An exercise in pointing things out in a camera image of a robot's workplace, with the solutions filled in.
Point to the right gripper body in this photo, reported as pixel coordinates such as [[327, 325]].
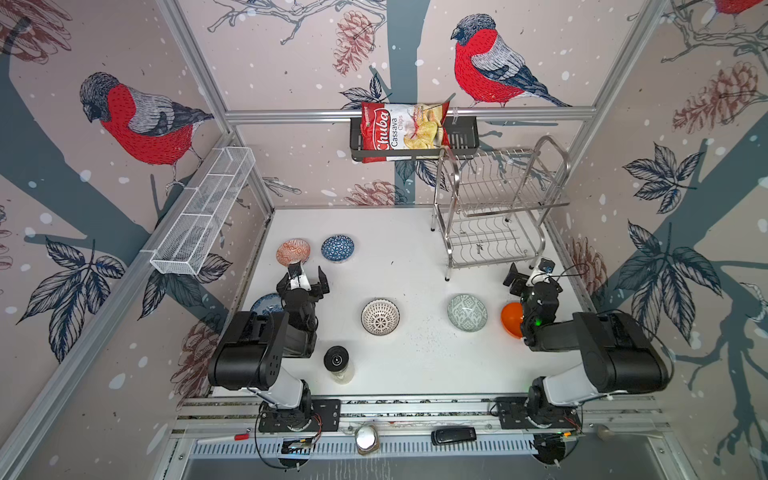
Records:
[[534, 287]]

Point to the green patterned bowl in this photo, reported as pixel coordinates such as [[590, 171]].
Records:
[[467, 313]]

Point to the white brown lattice bowl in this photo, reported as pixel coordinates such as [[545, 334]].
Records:
[[380, 317]]

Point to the steel two-tier dish rack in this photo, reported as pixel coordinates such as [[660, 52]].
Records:
[[489, 207]]

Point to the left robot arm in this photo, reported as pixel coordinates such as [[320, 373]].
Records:
[[250, 354]]

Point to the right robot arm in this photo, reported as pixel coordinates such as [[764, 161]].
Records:
[[616, 355]]

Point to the blue floral bowl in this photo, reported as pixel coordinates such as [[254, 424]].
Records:
[[268, 304]]

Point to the orange plastic bowl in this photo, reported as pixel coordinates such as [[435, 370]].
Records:
[[512, 319]]

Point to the red patterned bowl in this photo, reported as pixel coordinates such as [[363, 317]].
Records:
[[295, 250]]

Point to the dark blue patterned bowl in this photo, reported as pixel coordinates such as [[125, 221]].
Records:
[[338, 248]]

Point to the black lidded glass jar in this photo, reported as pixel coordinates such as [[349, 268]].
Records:
[[338, 363]]

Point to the round silver object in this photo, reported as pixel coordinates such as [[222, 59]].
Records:
[[367, 439]]

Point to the black remote device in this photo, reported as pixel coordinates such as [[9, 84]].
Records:
[[453, 435]]

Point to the red cassava chips bag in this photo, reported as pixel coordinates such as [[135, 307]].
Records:
[[391, 127]]

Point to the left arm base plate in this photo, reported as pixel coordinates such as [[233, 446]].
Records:
[[320, 415]]

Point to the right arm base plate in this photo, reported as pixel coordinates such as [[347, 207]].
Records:
[[515, 413]]

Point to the white wire wall basket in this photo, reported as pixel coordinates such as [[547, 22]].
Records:
[[186, 246]]

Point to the black wall basket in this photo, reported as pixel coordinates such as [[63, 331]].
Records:
[[461, 133]]

